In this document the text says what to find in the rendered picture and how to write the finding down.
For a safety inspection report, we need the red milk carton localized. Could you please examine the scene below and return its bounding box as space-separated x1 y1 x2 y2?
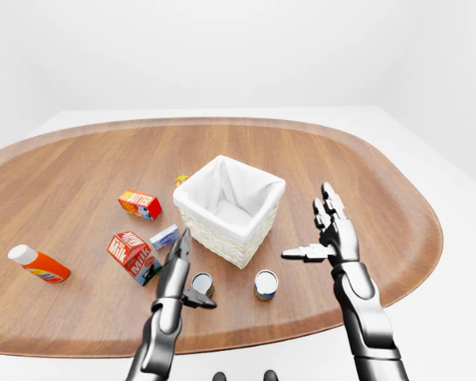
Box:
107 230 163 287

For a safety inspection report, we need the white wicker basket with liner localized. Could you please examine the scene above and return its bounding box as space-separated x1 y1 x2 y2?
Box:
172 155 287 270

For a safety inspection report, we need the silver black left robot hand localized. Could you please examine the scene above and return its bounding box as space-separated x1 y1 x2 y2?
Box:
155 227 217 310

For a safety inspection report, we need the red-labelled tin can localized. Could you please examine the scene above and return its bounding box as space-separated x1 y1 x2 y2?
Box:
190 271 215 299

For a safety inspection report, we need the small blue white box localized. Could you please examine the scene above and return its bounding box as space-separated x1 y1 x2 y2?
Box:
149 224 182 251

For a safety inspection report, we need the orange bottle with white cap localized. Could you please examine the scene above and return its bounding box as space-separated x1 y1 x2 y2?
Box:
7 244 71 284

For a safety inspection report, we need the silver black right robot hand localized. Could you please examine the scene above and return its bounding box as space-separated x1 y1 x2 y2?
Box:
281 182 360 267

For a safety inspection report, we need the red butter box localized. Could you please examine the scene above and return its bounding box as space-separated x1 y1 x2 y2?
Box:
117 189 163 221

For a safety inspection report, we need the blue yellow labelled tin can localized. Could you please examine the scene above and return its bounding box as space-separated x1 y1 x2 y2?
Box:
254 269 279 302

